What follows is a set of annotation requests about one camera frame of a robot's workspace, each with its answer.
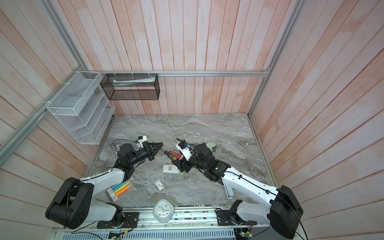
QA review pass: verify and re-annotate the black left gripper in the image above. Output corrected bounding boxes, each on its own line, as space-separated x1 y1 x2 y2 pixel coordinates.
129 141 164 166

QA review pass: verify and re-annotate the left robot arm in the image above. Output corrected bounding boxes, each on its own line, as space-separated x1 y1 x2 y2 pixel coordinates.
45 141 164 230

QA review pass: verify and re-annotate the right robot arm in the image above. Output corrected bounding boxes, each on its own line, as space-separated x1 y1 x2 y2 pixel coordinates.
172 140 304 240

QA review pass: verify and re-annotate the small white red card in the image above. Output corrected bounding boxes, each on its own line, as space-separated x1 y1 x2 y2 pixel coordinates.
155 180 165 191

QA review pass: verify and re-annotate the mint green pencil sharpener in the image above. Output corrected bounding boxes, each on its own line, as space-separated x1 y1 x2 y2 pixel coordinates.
205 141 217 153

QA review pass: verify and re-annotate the white round alarm clock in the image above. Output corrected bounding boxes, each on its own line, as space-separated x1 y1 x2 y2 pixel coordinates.
153 199 175 224

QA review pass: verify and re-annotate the pack of coloured highlighters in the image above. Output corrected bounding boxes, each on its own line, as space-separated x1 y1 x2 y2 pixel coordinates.
105 180 133 203

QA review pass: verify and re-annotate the light blue glasses case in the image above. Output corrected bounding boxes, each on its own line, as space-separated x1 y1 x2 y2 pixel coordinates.
224 185 235 199

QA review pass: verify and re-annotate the white paper in basket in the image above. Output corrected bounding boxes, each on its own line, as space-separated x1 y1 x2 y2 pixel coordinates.
112 77 156 87

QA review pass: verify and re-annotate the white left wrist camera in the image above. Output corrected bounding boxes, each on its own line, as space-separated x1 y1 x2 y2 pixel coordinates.
136 136 147 149

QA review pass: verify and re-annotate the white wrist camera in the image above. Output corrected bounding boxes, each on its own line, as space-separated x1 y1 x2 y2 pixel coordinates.
136 136 147 149
176 138 194 161

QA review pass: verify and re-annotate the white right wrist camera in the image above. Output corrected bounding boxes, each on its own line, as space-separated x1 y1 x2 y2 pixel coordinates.
176 138 194 161

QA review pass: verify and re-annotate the aluminium front rail frame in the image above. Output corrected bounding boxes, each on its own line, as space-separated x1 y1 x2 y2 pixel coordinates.
49 206 283 240

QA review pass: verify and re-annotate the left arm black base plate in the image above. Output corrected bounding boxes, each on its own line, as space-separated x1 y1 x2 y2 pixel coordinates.
97 212 140 229

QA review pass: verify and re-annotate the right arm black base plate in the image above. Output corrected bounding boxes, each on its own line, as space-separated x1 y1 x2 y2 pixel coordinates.
215 200 258 226

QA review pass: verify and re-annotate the black wire mesh basket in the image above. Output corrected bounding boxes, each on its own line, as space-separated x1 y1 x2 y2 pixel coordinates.
101 73 161 101

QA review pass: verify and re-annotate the white wire mesh shelf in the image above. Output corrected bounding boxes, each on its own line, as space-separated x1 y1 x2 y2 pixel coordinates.
47 71 115 145

